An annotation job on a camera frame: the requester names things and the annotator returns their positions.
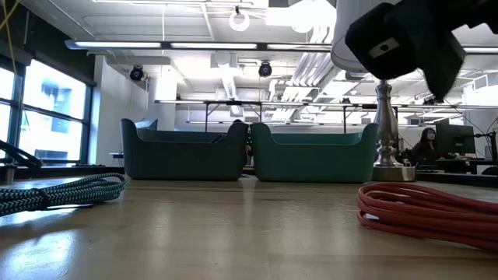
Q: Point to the black background desk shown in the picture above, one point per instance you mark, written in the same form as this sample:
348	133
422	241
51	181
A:
459	165

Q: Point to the green plastic bin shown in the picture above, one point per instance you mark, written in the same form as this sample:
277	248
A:
311	159

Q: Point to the blue-grey plastic bin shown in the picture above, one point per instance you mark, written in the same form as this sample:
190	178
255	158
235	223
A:
183	159

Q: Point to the black ceiling spotlight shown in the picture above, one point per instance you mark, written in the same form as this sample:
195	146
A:
265	69
136	73

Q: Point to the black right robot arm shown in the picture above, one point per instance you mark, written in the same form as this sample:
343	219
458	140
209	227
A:
486	11

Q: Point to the dark framed window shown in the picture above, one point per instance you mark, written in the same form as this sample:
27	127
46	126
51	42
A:
17	116

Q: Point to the black computer monitor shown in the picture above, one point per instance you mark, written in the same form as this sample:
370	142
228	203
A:
455	138

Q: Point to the long linear ceiling light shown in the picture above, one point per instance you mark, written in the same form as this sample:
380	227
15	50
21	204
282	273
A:
214	45

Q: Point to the silver lamp with white shade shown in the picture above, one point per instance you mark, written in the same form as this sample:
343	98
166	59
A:
387	128

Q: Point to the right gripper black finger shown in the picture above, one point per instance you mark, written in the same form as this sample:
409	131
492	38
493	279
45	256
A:
443	66

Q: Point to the black aluminium table frame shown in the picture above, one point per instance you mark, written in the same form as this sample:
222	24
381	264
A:
58	170

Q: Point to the person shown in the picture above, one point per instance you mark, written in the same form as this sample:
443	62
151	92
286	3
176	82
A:
426	148
237	121

